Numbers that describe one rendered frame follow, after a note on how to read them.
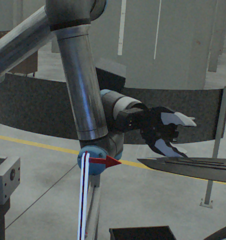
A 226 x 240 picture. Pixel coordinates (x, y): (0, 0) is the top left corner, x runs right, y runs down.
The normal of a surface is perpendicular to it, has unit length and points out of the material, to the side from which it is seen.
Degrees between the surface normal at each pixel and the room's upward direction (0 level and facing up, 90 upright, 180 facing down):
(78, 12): 75
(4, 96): 90
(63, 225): 0
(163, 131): 90
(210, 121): 90
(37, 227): 0
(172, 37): 90
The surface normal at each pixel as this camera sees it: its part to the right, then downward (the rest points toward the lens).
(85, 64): 0.52, 0.10
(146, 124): -0.81, 0.00
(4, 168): 0.07, -0.95
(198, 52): -0.31, 0.26
